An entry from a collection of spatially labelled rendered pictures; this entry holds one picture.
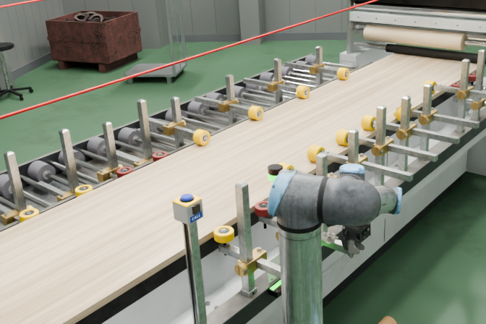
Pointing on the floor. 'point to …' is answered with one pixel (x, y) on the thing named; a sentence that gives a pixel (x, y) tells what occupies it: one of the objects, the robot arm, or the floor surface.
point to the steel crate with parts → (95, 38)
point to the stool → (6, 73)
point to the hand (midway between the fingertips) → (349, 254)
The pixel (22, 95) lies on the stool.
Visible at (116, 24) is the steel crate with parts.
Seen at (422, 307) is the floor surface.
